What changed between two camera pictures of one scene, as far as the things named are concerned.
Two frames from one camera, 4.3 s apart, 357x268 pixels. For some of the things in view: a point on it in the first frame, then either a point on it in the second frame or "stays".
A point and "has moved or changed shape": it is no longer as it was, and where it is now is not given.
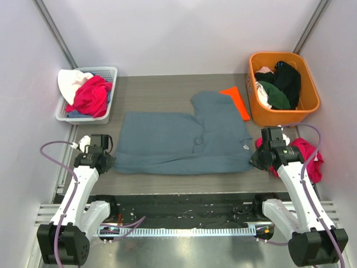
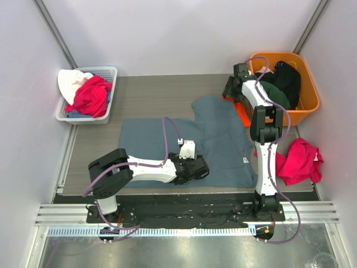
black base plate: (186, 210) stays
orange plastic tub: (309, 100) stays
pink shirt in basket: (91, 97) stays
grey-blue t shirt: (208, 139) has moved or changed shape
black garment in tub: (286, 78) stays
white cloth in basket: (69, 81) stays
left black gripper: (106, 163) -> (199, 166)
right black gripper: (257, 161) -> (228, 87)
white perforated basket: (109, 73) stays
